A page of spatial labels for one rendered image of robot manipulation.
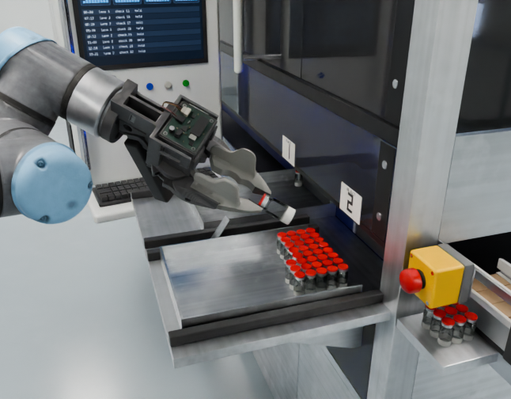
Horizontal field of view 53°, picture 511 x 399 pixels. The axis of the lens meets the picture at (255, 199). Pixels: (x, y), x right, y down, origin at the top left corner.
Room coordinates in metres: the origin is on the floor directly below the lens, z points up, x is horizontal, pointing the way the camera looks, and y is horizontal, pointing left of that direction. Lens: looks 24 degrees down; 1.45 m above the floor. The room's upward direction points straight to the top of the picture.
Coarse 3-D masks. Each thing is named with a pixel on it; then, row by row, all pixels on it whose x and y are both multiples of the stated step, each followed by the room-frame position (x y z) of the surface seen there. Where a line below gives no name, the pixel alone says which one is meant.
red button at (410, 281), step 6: (408, 270) 0.69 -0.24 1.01; (414, 270) 0.69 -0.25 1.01; (402, 276) 0.69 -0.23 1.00; (408, 276) 0.68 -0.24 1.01; (414, 276) 0.67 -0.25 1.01; (420, 276) 0.68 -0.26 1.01; (402, 282) 0.69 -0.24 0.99; (408, 282) 0.67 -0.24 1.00; (414, 282) 0.67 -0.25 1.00; (420, 282) 0.67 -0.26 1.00; (402, 288) 0.69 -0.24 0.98; (408, 288) 0.67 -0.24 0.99; (414, 288) 0.67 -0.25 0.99; (420, 288) 0.67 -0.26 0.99
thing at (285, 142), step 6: (282, 138) 1.29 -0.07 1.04; (282, 144) 1.29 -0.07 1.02; (288, 144) 1.25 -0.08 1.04; (294, 144) 1.22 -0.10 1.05; (282, 150) 1.29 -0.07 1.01; (288, 150) 1.25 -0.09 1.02; (294, 150) 1.21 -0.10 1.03; (282, 156) 1.29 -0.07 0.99; (288, 156) 1.25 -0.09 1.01; (294, 156) 1.21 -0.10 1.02
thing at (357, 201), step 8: (344, 184) 0.96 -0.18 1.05; (344, 192) 0.96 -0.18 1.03; (352, 192) 0.93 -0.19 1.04; (344, 200) 0.95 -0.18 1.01; (360, 200) 0.89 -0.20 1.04; (344, 208) 0.95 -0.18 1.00; (352, 208) 0.92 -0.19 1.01; (360, 208) 0.89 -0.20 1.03; (352, 216) 0.92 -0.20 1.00; (360, 216) 0.89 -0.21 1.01
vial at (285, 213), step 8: (264, 200) 0.57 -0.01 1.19; (272, 200) 0.57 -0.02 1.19; (264, 208) 0.57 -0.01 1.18; (272, 208) 0.57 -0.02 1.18; (280, 208) 0.57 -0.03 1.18; (288, 208) 0.57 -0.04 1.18; (272, 216) 0.57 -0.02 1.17; (280, 216) 0.56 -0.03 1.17; (288, 216) 0.56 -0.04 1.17; (288, 224) 0.57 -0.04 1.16
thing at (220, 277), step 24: (216, 240) 0.97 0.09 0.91; (240, 240) 0.99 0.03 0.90; (264, 240) 1.01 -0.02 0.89; (168, 264) 0.92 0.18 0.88; (192, 264) 0.92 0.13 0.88; (216, 264) 0.92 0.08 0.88; (240, 264) 0.92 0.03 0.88; (264, 264) 0.92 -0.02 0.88; (168, 288) 0.83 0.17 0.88; (192, 288) 0.83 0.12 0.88; (216, 288) 0.83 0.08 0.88; (240, 288) 0.83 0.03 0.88; (264, 288) 0.83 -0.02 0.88; (288, 288) 0.83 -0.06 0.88; (336, 288) 0.78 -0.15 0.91; (360, 288) 0.79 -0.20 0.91; (192, 312) 0.76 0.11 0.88; (216, 312) 0.71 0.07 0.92; (240, 312) 0.72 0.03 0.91
